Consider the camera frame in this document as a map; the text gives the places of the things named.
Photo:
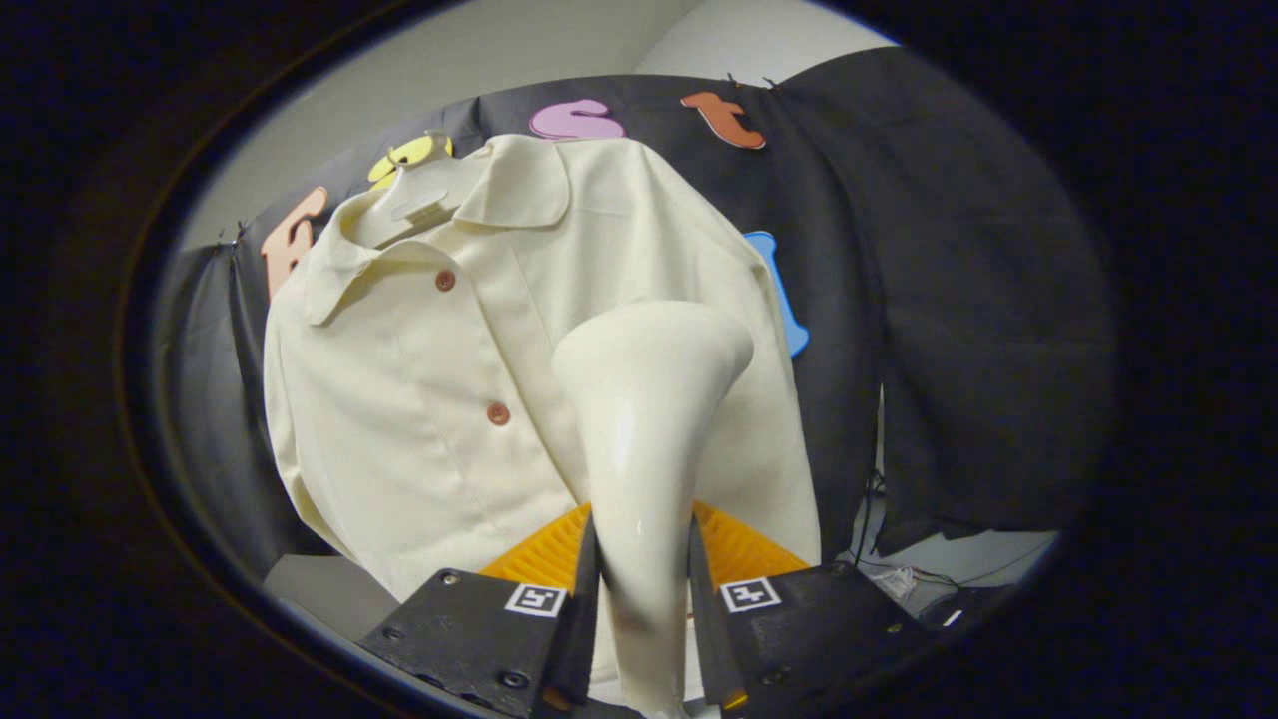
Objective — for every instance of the black backdrop cloth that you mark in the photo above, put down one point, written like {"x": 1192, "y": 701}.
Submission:
{"x": 949, "y": 300}

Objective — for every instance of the cream button shirt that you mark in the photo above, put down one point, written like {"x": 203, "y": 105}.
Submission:
{"x": 419, "y": 399}

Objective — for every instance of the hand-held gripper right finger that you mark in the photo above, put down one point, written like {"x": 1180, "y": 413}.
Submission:
{"x": 704, "y": 629}

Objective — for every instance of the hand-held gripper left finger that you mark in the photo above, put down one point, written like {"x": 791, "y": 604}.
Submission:
{"x": 582, "y": 629}

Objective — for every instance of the grey cabinet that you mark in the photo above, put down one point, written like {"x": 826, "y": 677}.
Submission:
{"x": 329, "y": 594}

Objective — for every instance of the white garment steamer head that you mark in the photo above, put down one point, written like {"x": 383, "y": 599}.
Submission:
{"x": 639, "y": 419}

